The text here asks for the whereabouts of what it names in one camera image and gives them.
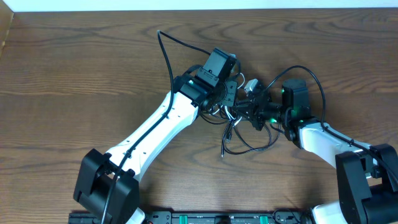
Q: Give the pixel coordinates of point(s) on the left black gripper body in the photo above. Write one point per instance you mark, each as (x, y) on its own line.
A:
(232, 93)

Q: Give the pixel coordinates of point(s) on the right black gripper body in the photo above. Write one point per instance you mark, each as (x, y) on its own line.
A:
(257, 112)

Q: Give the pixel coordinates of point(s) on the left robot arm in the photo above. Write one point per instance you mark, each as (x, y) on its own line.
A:
(108, 184)

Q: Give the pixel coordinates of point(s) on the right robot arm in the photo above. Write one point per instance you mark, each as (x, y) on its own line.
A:
(366, 174)

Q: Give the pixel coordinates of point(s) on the cardboard panel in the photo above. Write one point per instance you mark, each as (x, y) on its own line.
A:
(6, 18)

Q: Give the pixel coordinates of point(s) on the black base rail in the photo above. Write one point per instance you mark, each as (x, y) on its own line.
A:
(229, 218)

